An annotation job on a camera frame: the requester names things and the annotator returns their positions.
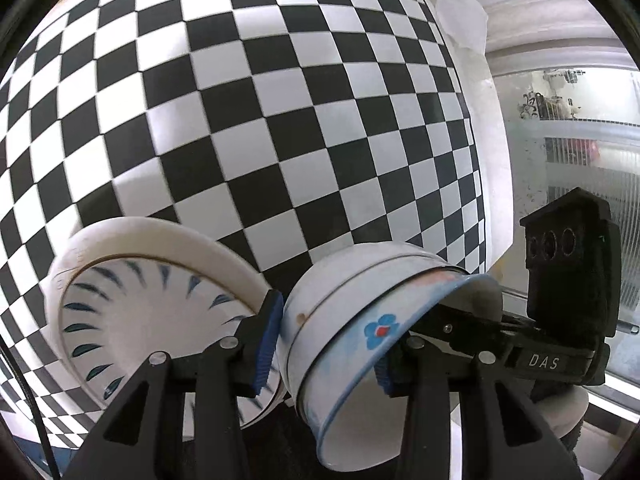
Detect white bowl with blue flowers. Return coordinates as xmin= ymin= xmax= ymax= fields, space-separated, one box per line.
xmin=295 ymin=270 xmax=505 ymax=472

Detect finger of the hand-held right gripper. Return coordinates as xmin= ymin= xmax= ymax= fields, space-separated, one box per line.
xmin=412 ymin=304 xmax=546 ymax=361

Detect frosted glass window pane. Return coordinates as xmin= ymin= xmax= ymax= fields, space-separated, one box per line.
xmin=487 ymin=62 xmax=640 ymax=401

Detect white plate with blue marks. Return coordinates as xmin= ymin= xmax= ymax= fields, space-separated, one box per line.
xmin=42 ymin=216 xmax=287 ymax=433

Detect black and white checkered tablecloth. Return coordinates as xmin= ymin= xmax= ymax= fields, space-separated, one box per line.
xmin=0 ymin=0 xmax=490 ymax=452

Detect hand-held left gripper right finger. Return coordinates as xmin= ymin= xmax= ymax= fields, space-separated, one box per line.
xmin=374 ymin=336 xmax=583 ymax=480

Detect black cable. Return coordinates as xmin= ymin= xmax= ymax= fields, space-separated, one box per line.
xmin=0 ymin=337 xmax=58 ymax=480

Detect blue-striped white plate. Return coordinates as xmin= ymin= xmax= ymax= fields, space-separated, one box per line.
xmin=57 ymin=255 xmax=282 ymax=426

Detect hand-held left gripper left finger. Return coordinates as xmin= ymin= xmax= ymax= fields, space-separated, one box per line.
xmin=62 ymin=289 xmax=285 ymax=480

